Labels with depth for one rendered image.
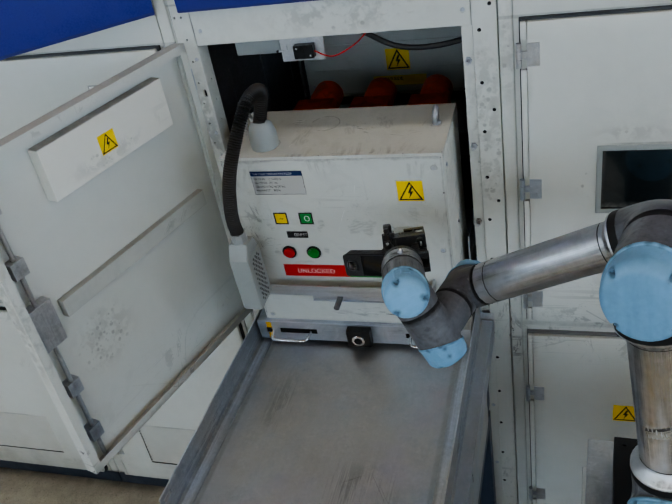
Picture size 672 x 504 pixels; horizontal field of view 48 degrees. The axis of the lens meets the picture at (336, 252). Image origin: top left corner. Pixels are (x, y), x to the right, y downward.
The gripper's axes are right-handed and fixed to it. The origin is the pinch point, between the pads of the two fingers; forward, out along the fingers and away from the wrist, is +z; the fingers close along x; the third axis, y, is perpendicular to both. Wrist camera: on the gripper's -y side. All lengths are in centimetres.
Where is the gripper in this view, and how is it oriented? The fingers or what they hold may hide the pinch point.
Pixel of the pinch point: (387, 235)
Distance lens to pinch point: 154.7
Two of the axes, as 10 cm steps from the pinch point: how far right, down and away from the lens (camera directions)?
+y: 9.9, -1.3, -0.8
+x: -1.5, -9.4, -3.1
